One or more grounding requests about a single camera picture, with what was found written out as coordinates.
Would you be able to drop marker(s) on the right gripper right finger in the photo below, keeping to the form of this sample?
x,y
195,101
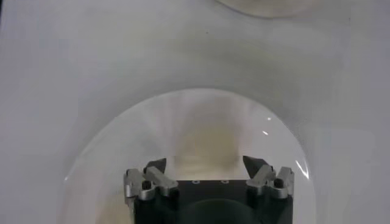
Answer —
x,y
262,179

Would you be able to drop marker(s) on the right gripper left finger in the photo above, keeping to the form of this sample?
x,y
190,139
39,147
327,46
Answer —
x,y
152,179

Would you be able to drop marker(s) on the white round plate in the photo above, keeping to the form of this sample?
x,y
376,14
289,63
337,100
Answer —
x,y
137,137

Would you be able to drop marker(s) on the cream electric cooker base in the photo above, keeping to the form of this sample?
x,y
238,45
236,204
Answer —
x,y
268,7

